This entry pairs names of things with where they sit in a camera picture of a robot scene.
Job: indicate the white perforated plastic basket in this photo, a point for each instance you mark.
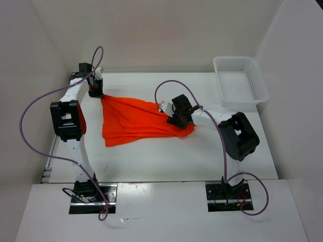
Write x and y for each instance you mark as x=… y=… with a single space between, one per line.
x=240 y=81

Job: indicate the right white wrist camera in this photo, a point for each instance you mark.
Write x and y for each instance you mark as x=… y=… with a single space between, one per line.
x=167 y=108

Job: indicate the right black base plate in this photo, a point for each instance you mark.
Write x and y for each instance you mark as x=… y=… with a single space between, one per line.
x=219 y=200

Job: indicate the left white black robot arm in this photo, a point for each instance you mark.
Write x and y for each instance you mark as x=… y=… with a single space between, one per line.
x=69 y=124

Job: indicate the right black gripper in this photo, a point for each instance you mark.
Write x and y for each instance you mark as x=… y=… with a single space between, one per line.
x=174 y=120

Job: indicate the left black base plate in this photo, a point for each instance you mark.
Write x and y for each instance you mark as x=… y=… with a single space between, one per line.
x=93 y=204

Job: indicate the aluminium table edge rail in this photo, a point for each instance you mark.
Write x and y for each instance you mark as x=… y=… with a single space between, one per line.
x=56 y=170

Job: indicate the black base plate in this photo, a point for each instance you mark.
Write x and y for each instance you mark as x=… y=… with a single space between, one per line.
x=219 y=200
x=93 y=204

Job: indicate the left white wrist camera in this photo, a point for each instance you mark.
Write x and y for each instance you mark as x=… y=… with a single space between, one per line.
x=97 y=74

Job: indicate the orange shorts with white drawstring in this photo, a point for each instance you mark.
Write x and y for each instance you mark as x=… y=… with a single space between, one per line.
x=126 y=120

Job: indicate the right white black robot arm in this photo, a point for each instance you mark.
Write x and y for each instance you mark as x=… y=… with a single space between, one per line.
x=238 y=137

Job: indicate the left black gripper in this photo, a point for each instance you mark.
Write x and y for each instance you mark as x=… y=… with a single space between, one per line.
x=99 y=94

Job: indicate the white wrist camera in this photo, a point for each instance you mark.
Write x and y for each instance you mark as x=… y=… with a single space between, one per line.
x=167 y=108
x=97 y=74

